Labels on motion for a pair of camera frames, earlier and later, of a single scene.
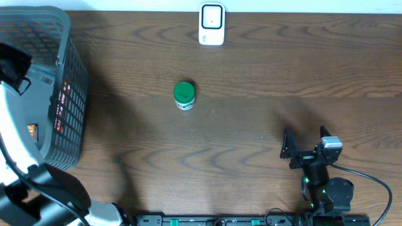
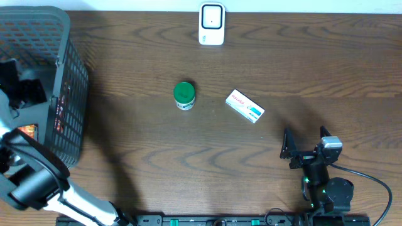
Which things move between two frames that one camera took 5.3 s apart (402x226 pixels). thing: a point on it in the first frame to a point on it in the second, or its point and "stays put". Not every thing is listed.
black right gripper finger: (288, 145) stays put
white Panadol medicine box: (36, 102) to (244, 105)
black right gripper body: (315, 174) stays put
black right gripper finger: (323, 131) stays put
